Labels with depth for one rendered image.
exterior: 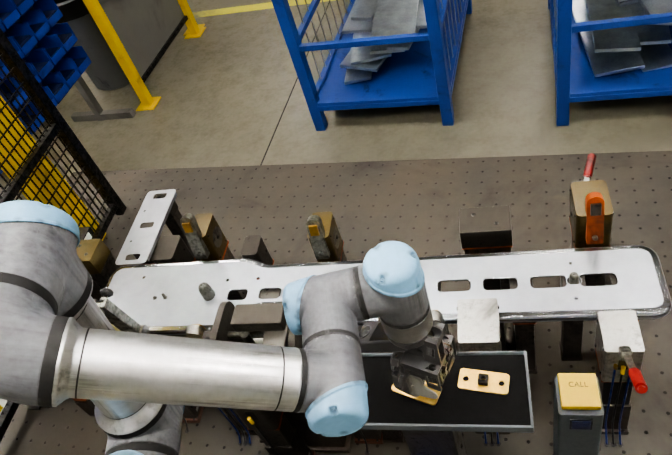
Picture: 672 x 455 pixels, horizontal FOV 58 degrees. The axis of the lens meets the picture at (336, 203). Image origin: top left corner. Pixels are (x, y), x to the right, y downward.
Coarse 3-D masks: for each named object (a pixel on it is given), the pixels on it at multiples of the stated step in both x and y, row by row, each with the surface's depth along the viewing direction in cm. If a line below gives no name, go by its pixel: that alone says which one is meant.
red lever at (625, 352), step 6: (624, 348) 112; (630, 348) 112; (624, 354) 111; (630, 354) 111; (624, 360) 112; (630, 360) 109; (630, 366) 107; (630, 372) 105; (636, 372) 104; (630, 378) 104; (636, 378) 102; (642, 378) 102; (636, 384) 101; (642, 384) 101; (636, 390) 101; (642, 390) 100
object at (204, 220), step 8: (200, 216) 170; (208, 216) 170; (200, 224) 168; (208, 224) 167; (216, 224) 172; (208, 232) 166; (216, 232) 171; (208, 240) 166; (216, 240) 171; (224, 240) 176; (208, 248) 168; (216, 248) 170; (224, 248) 175; (208, 256) 170; (216, 256) 171; (224, 256) 176; (232, 256) 181; (232, 296) 185; (240, 296) 184
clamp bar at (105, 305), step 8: (104, 288) 135; (104, 296) 135; (104, 304) 132; (112, 304) 135; (104, 312) 133; (112, 312) 134; (120, 312) 137; (112, 320) 138; (120, 320) 137; (128, 320) 140; (120, 328) 141; (128, 328) 141; (136, 328) 142
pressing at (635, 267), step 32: (448, 256) 146; (480, 256) 144; (512, 256) 141; (544, 256) 139; (576, 256) 137; (608, 256) 135; (640, 256) 133; (128, 288) 164; (160, 288) 161; (192, 288) 159; (224, 288) 156; (256, 288) 153; (480, 288) 137; (544, 288) 133; (576, 288) 131; (608, 288) 129; (640, 288) 128; (160, 320) 154; (192, 320) 151; (448, 320) 133; (512, 320) 130; (544, 320) 129; (576, 320) 127
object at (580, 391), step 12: (564, 384) 101; (576, 384) 101; (588, 384) 100; (564, 396) 100; (576, 396) 99; (588, 396) 99; (564, 408) 99; (576, 408) 99; (588, 408) 98; (600, 408) 98
